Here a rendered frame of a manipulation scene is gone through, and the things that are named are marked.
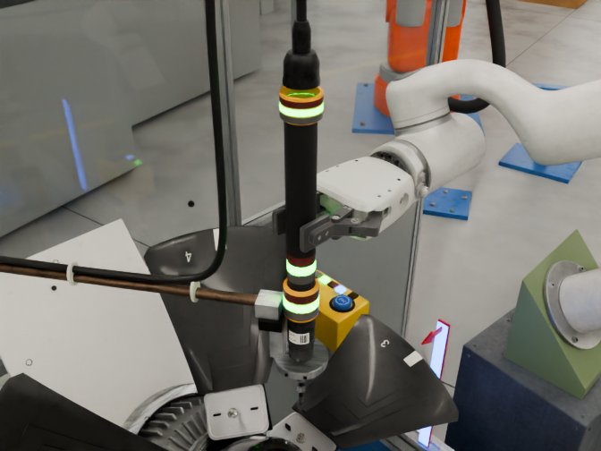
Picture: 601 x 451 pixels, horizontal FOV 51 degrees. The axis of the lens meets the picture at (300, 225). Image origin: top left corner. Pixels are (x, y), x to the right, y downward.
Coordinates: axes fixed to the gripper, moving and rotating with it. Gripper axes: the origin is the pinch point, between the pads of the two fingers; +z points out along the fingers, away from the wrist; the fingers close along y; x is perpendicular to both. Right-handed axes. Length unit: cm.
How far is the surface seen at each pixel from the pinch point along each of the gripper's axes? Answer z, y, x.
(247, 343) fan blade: 2.0, 8.5, -22.5
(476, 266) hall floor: -202, 81, -155
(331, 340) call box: -31, 23, -54
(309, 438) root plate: -1.1, -0.8, -36.8
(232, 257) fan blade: -2.7, 17.1, -14.8
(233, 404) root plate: 6.8, 6.2, -29.1
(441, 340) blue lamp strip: -34, 0, -40
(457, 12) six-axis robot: -334, 196, -73
